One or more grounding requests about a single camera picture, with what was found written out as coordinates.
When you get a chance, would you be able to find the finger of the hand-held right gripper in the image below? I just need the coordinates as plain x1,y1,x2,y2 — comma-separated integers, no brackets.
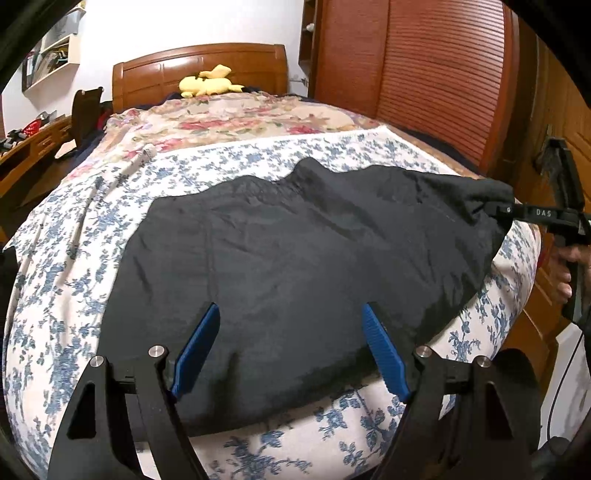
494,202,581,228

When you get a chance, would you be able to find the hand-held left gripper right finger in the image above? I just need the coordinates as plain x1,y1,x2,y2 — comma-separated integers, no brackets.
361,302,529,480

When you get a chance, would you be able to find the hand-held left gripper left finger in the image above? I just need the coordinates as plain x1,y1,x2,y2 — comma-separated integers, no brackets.
46,302,221,480

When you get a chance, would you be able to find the black jacket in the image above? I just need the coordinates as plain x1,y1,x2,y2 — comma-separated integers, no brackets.
99,157,515,437

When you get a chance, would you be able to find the person's right hand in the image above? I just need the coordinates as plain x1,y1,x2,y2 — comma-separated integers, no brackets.
551,244,591,306

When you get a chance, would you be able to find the wooden door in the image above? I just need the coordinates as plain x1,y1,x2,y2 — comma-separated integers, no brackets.
510,37,591,393

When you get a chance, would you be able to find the blue floral bed sheet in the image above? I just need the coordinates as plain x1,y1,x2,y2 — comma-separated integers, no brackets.
0,124,543,480

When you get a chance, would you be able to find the wooden slatted wardrobe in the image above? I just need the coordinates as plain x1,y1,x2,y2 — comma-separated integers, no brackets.
299,0,522,178

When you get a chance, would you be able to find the red floral blanket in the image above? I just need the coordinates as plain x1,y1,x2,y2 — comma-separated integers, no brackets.
76,90,384,172

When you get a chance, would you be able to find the wooden desk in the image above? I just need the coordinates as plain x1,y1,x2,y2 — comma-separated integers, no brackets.
0,115,77,241

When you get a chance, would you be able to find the dark wooden chair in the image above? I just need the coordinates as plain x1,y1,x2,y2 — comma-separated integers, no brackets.
55,88,105,160

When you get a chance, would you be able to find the yellow plush toy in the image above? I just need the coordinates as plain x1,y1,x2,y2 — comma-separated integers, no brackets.
178,65,245,99

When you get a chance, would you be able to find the black device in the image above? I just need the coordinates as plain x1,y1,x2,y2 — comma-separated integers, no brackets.
0,129,28,151

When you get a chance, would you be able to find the wooden headboard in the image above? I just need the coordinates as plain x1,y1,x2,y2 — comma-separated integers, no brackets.
112,43,289,113

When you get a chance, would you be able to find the black cable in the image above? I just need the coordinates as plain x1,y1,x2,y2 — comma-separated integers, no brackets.
544,320,583,444

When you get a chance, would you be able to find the white wall shelf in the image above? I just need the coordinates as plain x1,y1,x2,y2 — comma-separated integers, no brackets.
21,0,88,93

